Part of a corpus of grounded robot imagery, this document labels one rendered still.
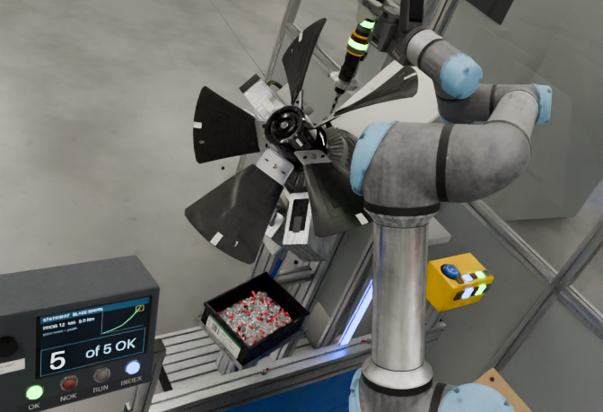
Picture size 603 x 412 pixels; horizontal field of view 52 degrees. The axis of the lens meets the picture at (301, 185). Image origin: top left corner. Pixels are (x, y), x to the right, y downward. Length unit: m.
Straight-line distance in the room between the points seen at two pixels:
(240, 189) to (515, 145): 0.85
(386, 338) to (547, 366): 1.14
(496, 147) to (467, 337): 1.42
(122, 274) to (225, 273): 1.89
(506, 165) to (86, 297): 0.64
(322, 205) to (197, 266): 1.53
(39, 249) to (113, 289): 1.88
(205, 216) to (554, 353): 1.12
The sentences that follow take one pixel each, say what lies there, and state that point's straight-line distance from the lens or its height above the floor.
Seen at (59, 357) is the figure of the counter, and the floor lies 1.17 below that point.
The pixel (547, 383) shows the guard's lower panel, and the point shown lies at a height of 0.71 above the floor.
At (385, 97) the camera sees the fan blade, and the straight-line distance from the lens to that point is 1.52.
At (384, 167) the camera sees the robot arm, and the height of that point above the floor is 1.55.
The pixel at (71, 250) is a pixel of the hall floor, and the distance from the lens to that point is 2.86.
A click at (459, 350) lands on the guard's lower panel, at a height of 0.53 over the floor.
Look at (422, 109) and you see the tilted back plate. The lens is 1.81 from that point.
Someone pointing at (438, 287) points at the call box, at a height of 1.04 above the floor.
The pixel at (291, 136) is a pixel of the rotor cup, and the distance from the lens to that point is 1.56.
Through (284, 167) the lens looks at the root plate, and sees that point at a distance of 1.63.
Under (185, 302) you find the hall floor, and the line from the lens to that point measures 2.73.
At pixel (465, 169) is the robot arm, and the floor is 1.60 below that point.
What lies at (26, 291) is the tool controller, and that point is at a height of 1.24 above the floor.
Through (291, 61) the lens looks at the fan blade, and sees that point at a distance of 1.84.
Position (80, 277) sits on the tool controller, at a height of 1.24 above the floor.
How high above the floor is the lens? 1.97
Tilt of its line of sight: 33 degrees down
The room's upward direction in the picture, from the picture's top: 21 degrees clockwise
